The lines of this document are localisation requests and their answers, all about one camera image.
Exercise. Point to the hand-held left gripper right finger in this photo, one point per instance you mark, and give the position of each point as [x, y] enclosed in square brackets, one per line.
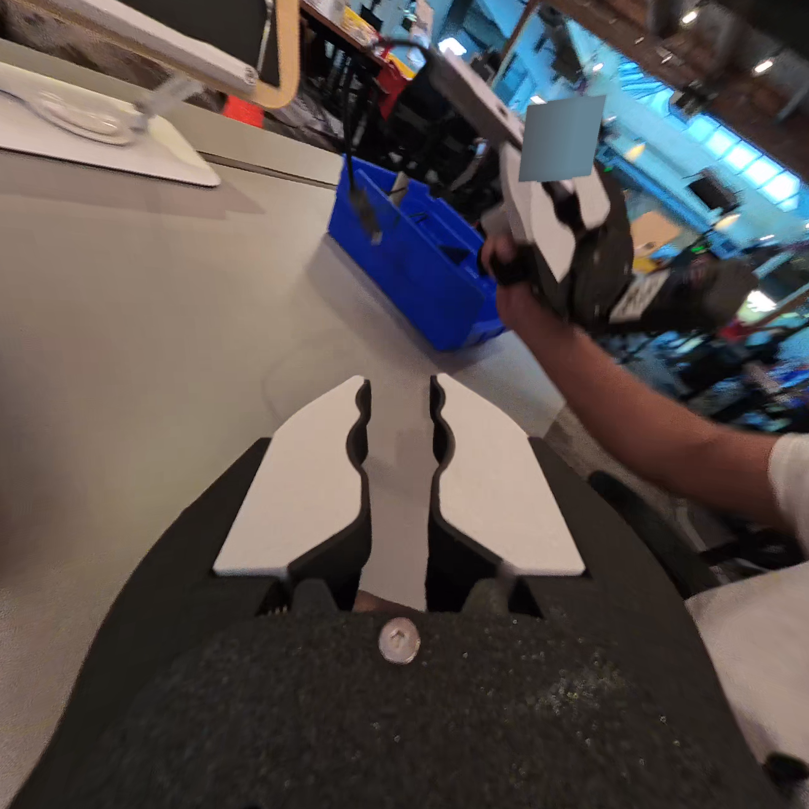
[506, 506]

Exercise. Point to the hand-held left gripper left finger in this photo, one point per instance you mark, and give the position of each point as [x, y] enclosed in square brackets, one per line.
[285, 506]

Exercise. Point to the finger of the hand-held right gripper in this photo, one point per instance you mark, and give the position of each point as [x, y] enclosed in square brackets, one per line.
[590, 202]
[531, 221]

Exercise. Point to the blue plastic bin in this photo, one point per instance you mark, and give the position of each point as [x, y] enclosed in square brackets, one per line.
[411, 272]

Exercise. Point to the person's right forearm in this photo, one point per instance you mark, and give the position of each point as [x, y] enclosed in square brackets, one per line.
[632, 417]

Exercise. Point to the grey desk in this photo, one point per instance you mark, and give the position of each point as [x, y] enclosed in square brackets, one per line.
[152, 354]

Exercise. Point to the person's right hand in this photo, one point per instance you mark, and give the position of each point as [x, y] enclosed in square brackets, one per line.
[512, 304]

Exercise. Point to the person's white shirt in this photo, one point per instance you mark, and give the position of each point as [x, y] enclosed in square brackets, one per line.
[759, 657]

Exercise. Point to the orange traffic cone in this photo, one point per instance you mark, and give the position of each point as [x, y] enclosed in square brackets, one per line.
[244, 114]

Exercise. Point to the white folding stand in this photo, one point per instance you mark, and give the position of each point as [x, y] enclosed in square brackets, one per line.
[127, 158]

